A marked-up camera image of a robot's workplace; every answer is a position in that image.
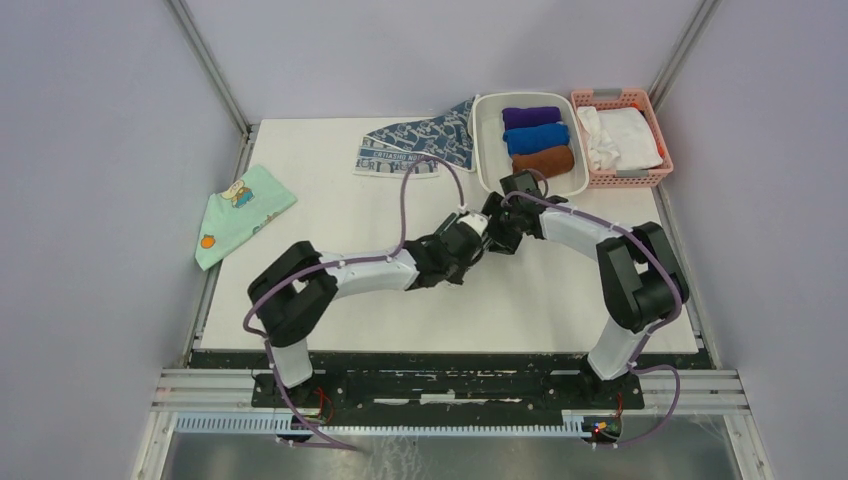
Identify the pink plastic basket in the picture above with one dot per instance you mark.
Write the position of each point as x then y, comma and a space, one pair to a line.
622, 98

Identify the white slotted cable duct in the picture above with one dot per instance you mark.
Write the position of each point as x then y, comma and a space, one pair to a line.
284, 424

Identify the blue rolled towel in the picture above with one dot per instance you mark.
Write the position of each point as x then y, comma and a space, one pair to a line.
535, 139

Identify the white cloth in basket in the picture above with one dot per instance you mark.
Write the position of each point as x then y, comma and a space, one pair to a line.
618, 139

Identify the blue patterned towel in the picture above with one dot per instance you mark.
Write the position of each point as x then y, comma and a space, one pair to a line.
413, 147

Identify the white plastic tub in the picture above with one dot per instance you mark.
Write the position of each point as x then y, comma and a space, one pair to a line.
490, 153

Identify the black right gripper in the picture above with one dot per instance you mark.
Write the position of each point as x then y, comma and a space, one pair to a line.
504, 243

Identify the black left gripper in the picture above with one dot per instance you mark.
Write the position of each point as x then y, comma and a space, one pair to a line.
467, 261

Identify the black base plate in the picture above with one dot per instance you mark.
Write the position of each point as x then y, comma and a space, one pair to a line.
455, 389

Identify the brown rolled towel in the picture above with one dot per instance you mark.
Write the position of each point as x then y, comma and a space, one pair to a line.
550, 162

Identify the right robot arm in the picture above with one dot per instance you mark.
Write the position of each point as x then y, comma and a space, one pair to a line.
642, 284

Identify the aluminium frame rail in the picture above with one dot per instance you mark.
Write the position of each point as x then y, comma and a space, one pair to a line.
151, 457

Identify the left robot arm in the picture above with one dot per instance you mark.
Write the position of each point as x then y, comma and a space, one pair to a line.
293, 293

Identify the mint green cartoon towel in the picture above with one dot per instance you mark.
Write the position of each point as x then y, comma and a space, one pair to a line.
234, 216

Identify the purple rolled towel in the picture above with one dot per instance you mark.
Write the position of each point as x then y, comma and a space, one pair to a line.
517, 118

